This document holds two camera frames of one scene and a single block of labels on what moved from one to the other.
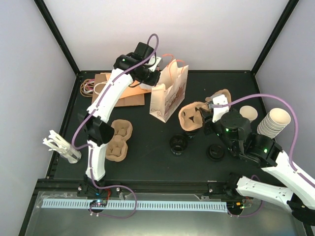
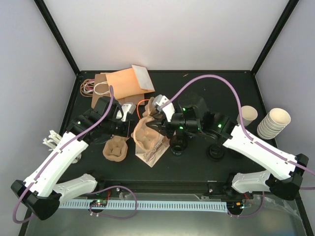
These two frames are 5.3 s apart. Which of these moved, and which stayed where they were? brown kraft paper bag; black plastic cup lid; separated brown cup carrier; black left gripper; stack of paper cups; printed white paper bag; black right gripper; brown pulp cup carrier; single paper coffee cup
Moved: separated brown cup carrier; black left gripper; black right gripper; printed white paper bag
Stayed: brown pulp cup carrier; single paper coffee cup; black plastic cup lid; stack of paper cups; brown kraft paper bag
